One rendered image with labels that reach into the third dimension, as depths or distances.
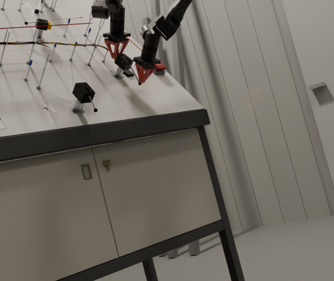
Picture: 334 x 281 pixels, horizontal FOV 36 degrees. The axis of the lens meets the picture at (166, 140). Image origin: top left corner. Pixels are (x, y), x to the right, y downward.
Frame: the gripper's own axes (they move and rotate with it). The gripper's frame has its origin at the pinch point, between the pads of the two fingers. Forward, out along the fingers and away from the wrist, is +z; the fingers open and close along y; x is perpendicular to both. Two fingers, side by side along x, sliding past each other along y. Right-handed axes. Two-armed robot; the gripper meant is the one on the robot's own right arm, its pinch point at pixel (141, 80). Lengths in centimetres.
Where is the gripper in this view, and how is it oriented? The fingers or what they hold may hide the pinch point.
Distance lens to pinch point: 208.6
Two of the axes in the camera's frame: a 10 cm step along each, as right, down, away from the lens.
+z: -2.5, 8.7, 4.3
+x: 7.8, 4.4, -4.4
